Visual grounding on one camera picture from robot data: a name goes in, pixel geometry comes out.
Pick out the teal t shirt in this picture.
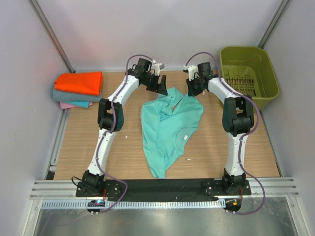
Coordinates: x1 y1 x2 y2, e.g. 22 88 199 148
140 88 204 179

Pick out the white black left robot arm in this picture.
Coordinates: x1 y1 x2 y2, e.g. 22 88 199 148
76 55 167 197

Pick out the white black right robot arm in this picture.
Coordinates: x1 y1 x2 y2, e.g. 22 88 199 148
183 62 254 194

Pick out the green plastic basket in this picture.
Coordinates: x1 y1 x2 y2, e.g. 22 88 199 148
220 46 280 110

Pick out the orange folded t shirt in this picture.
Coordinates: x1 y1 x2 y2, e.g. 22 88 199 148
55 71 103 96

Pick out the pink folded t shirt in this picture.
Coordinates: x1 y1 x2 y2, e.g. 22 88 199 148
60 102 93 110

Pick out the grey folded t shirt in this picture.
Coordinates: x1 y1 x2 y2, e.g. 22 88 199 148
52 89 102 102

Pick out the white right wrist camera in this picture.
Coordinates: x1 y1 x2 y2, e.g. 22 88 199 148
183 65 198 81

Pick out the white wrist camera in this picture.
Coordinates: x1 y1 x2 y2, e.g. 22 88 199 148
183 65 198 81
150 60 165 76

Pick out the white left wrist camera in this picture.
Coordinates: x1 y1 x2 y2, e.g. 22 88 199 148
150 60 165 76

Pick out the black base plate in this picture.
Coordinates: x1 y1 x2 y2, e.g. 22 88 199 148
76 178 252 202

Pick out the white slotted cable duct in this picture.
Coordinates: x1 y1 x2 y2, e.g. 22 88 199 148
41 199 225 210

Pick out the aluminium frame rail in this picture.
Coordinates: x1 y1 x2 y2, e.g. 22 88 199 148
30 177 299 202

